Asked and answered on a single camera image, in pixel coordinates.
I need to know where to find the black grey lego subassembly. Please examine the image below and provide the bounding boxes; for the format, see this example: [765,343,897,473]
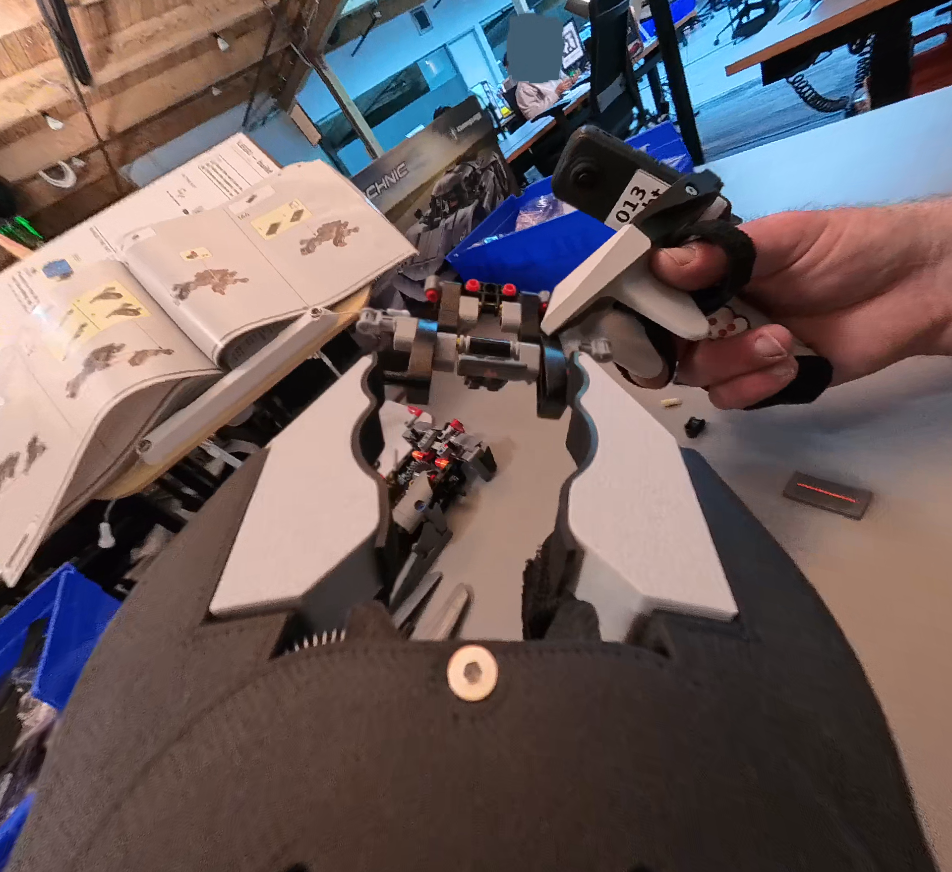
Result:
[356,279,612,419]

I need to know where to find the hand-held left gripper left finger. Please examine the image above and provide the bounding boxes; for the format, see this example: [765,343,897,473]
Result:
[208,356,391,619]

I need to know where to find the person's right hand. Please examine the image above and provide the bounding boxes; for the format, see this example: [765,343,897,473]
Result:
[651,195,952,412]

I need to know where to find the lego car chassis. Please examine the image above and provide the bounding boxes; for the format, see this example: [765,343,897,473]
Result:
[379,407,499,639]

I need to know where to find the dark lego tile red stripe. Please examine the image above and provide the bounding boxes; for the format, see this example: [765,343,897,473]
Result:
[782,470,873,521]

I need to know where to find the clear plastic bags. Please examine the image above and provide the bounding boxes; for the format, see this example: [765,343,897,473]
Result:
[513,191,585,235]

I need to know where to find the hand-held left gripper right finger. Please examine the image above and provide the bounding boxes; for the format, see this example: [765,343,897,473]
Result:
[522,351,740,641]

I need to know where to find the blue storage bin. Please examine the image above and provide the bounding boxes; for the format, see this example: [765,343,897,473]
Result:
[0,563,123,851]
[446,121,696,293]

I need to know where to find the lego instruction booklet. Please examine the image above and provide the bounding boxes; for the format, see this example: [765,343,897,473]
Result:
[0,134,419,586]

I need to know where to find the background desk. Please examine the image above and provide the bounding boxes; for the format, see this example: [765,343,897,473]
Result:
[725,0,952,109]

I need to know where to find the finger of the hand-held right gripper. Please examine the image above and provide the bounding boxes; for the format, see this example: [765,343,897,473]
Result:
[540,227,655,338]

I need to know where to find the dark lego set box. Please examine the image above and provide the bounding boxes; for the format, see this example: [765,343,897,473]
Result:
[350,95,522,300]

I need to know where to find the black pole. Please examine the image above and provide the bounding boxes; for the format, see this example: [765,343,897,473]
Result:
[628,0,704,164]

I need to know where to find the black office chair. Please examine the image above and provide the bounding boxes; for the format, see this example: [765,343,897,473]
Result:
[588,0,650,138]

